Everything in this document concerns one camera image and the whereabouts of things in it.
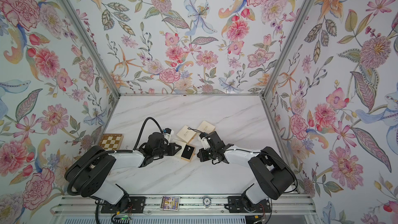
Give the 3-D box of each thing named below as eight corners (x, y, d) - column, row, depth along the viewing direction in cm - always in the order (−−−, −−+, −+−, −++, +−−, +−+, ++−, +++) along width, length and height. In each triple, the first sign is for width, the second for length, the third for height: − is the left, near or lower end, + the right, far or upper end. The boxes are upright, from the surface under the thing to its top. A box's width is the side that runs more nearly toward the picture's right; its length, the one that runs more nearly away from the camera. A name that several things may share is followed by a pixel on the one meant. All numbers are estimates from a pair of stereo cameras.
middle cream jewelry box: (176, 136, 99) (176, 134, 97) (185, 127, 103) (185, 124, 101) (189, 145, 95) (189, 143, 93) (198, 135, 99) (198, 133, 97)
